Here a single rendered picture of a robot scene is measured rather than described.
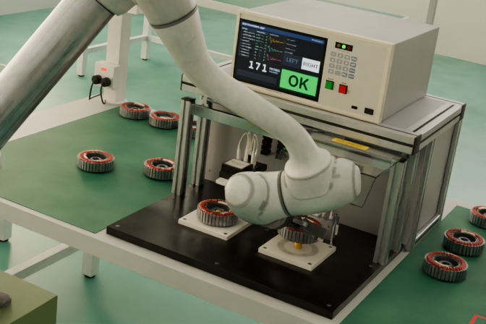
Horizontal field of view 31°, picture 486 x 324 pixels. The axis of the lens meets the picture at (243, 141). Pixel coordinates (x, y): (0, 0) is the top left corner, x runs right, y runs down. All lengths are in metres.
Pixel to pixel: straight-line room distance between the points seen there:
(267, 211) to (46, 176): 0.93
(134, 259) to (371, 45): 0.79
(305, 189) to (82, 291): 1.85
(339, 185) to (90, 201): 0.88
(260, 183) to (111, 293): 1.77
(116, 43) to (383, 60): 1.35
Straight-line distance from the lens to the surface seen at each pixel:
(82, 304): 3.49
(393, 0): 8.88
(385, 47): 2.20
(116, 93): 3.34
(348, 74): 2.25
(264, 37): 2.34
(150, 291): 3.61
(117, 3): 1.82
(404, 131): 2.22
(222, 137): 2.60
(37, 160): 2.76
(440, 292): 2.28
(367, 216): 2.46
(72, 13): 1.82
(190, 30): 1.72
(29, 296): 1.85
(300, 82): 2.31
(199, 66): 1.76
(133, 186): 2.62
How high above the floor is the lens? 1.75
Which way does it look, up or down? 19 degrees down
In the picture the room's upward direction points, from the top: 7 degrees clockwise
